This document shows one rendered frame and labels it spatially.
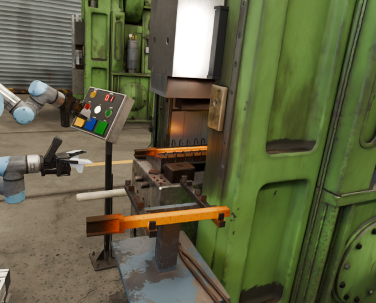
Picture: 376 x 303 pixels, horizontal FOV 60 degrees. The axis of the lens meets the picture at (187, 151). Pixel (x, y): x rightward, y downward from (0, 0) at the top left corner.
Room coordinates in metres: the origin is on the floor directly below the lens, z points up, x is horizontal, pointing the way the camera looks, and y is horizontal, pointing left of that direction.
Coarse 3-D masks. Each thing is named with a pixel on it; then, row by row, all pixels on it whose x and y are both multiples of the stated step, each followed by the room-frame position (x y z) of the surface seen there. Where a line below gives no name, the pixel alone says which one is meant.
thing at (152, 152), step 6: (138, 150) 1.42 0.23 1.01; (144, 150) 1.43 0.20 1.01; (150, 150) 1.44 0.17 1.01; (156, 150) 1.45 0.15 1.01; (162, 150) 1.47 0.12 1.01; (168, 150) 1.49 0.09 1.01; (174, 150) 1.50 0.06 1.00; (180, 150) 1.52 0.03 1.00; (186, 150) 1.53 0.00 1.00; (138, 156) 1.42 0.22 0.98; (144, 156) 1.43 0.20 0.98; (156, 156) 1.45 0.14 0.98
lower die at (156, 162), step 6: (204, 144) 1.74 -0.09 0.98; (198, 150) 1.55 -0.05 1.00; (204, 150) 1.57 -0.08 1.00; (150, 156) 1.52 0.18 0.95; (162, 156) 1.43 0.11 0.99; (168, 156) 1.44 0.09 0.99; (174, 156) 1.44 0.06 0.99; (180, 156) 1.45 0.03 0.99; (186, 156) 1.47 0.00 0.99; (192, 156) 1.48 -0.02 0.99; (198, 156) 1.50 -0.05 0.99; (204, 156) 1.51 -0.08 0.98; (150, 162) 1.52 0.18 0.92; (156, 162) 1.45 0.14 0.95; (162, 162) 1.41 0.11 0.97; (168, 162) 1.42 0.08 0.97; (156, 168) 1.44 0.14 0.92; (198, 168) 1.50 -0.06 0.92; (204, 168) 1.52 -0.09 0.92
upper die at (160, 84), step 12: (156, 72) 1.52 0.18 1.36; (156, 84) 1.50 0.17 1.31; (168, 84) 1.41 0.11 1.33; (180, 84) 1.43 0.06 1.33; (192, 84) 1.46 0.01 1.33; (204, 84) 1.49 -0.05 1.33; (168, 96) 1.41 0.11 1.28; (180, 96) 1.44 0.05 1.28; (192, 96) 1.46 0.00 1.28; (204, 96) 1.49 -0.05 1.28
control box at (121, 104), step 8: (96, 88) 1.99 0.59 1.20; (88, 96) 1.99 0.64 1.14; (96, 96) 1.95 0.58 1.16; (104, 96) 1.91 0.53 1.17; (120, 96) 1.85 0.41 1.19; (96, 104) 1.91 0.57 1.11; (104, 104) 1.88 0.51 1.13; (112, 104) 1.84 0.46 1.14; (120, 104) 1.81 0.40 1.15; (128, 104) 1.85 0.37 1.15; (104, 112) 1.84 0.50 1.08; (112, 112) 1.81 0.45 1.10; (120, 112) 1.80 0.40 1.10; (128, 112) 1.85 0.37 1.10; (104, 120) 1.80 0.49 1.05; (112, 120) 1.77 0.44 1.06; (120, 120) 1.80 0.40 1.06; (80, 128) 1.87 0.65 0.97; (112, 128) 1.76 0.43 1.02; (120, 128) 1.80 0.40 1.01; (96, 136) 1.81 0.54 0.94; (104, 136) 1.73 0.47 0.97; (112, 136) 1.76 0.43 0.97
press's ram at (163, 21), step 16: (160, 0) 1.52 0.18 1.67; (176, 0) 1.37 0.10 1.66; (192, 0) 1.39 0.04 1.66; (208, 0) 1.42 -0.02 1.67; (160, 16) 1.51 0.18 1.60; (176, 16) 1.36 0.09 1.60; (192, 16) 1.39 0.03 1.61; (208, 16) 1.43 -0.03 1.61; (160, 32) 1.50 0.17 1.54; (176, 32) 1.36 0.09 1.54; (192, 32) 1.39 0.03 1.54; (208, 32) 1.43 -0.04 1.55; (160, 48) 1.49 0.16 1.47; (176, 48) 1.36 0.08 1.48; (192, 48) 1.40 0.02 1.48; (208, 48) 1.43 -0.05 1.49; (160, 64) 1.48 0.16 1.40; (176, 64) 1.37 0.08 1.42; (192, 64) 1.40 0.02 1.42; (208, 64) 1.44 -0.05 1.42
